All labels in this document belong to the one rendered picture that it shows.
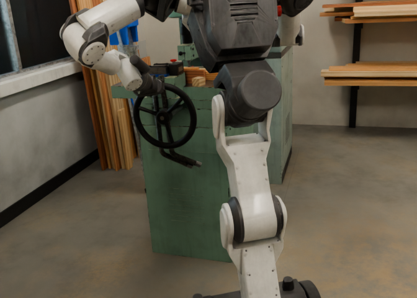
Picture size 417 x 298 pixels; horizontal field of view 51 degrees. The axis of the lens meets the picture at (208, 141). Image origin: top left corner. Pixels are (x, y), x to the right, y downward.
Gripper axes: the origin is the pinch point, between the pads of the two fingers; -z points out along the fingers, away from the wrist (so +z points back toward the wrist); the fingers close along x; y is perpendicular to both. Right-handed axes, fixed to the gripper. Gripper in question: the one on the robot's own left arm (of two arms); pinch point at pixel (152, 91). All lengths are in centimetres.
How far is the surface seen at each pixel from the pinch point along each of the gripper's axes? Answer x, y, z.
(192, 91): 8.7, 6.4, -24.7
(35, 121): -124, 27, -87
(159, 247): -28, -61, -67
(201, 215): 0, -47, -56
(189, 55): 7.5, 25.1, -27.4
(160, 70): -1.2, 13.6, -12.0
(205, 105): 13.1, -0.1, -28.0
